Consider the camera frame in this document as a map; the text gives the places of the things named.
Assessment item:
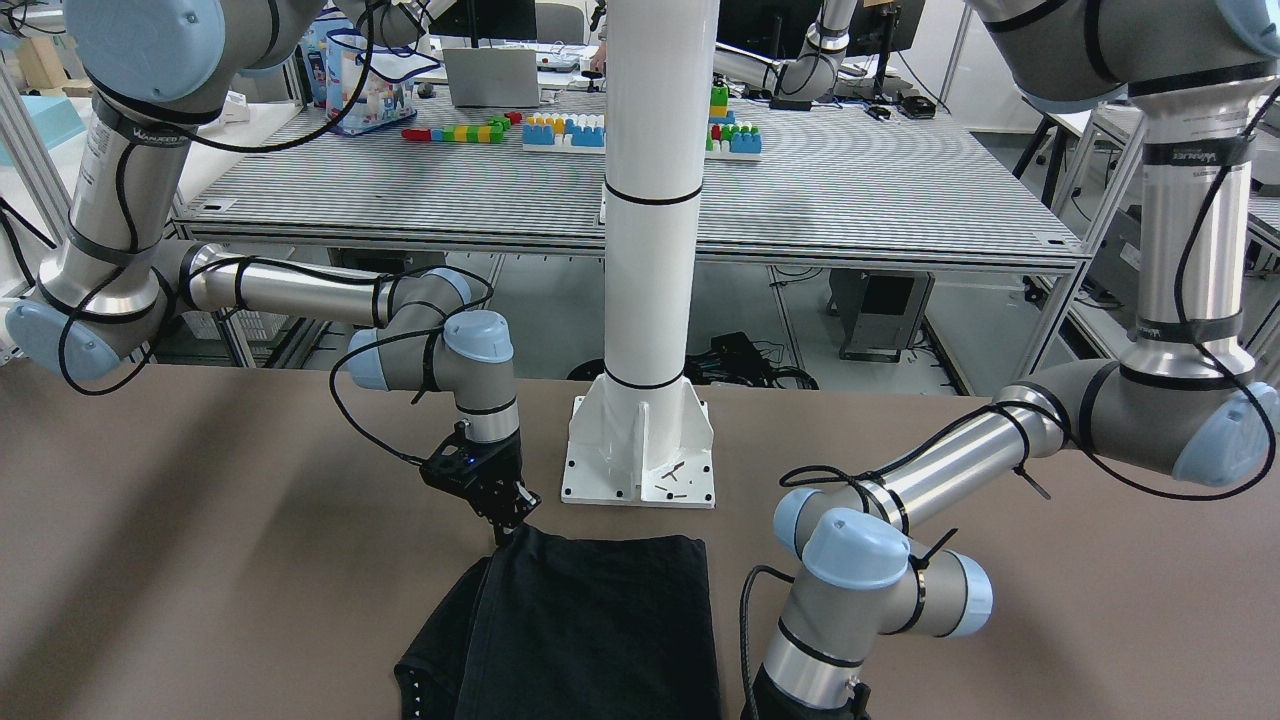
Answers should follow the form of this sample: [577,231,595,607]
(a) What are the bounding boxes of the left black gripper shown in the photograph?
[742,665,872,719]

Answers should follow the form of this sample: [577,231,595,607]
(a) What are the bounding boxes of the grey striped work table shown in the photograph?
[172,88,1093,401]

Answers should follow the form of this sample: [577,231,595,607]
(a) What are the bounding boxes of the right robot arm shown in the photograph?
[5,1,540,544]

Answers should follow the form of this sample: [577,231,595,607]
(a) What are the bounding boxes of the black graphic t-shirt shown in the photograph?
[394,527,722,719]

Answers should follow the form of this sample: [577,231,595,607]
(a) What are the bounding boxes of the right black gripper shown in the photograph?
[466,436,541,547]

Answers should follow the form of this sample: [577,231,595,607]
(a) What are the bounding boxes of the clear plastic bag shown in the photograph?
[326,29,442,136]

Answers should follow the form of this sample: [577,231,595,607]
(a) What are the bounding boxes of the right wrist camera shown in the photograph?
[419,429,479,498]

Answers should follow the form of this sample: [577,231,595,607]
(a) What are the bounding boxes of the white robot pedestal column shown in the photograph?
[561,1,719,509]

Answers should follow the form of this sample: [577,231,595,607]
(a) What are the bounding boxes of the blue plastic bin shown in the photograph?
[20,95,86,149]

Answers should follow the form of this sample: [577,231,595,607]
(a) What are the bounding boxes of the silver laptop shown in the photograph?
[442,47,541,109]

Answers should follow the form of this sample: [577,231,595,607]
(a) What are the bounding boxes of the colourful toy block set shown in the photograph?
[401,85,764,161]

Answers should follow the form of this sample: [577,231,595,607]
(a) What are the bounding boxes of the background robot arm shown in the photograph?
[714,1,859,109]

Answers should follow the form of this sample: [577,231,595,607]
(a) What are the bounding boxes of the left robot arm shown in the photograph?
[739,1,1277,719]

